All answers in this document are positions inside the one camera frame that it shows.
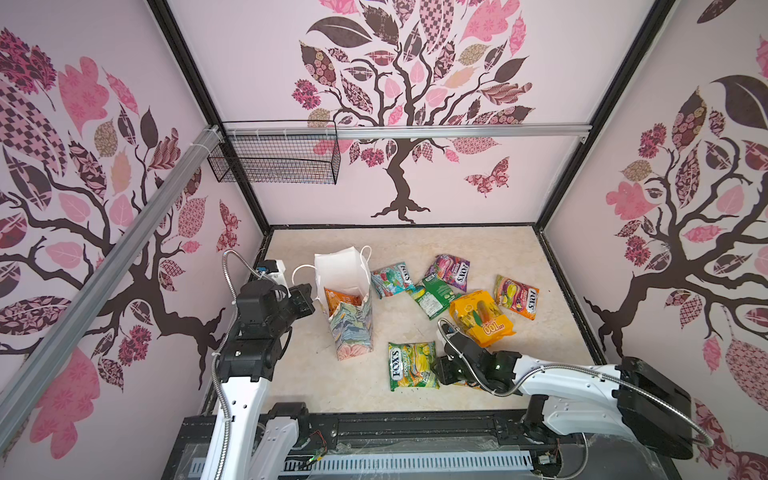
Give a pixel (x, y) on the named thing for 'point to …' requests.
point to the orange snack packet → (334, 298)
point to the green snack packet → (433, 295)
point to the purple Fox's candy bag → (451, 269)
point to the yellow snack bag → (479, 317)
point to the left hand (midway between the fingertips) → (313, 291)
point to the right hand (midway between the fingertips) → (432, 363)
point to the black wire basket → (277, 152)
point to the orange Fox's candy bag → (517, 297)
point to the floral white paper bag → (344, 270)
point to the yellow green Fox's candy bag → (412, 364)
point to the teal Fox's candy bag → (392, 280)
